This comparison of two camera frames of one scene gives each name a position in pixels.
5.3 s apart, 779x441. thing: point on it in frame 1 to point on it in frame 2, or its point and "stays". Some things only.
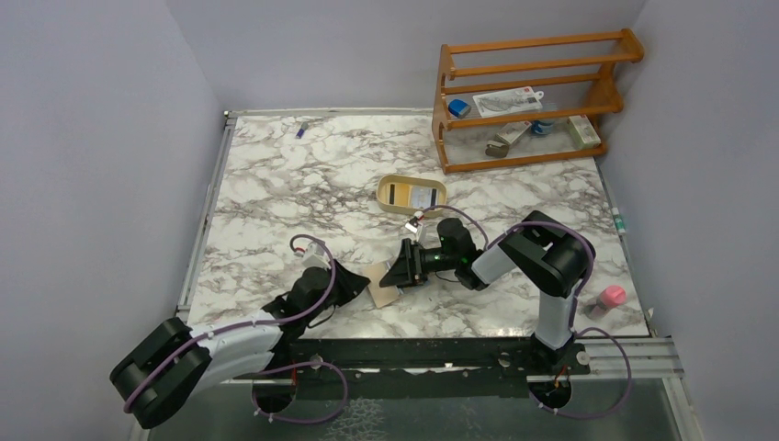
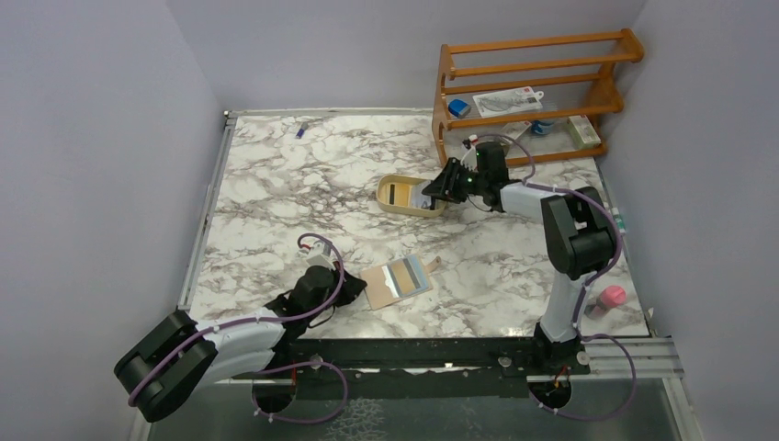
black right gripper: [412, 264] to [451, 182]
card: [422, 197] stays
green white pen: [618, 221] stays
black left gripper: [335, 279] stays
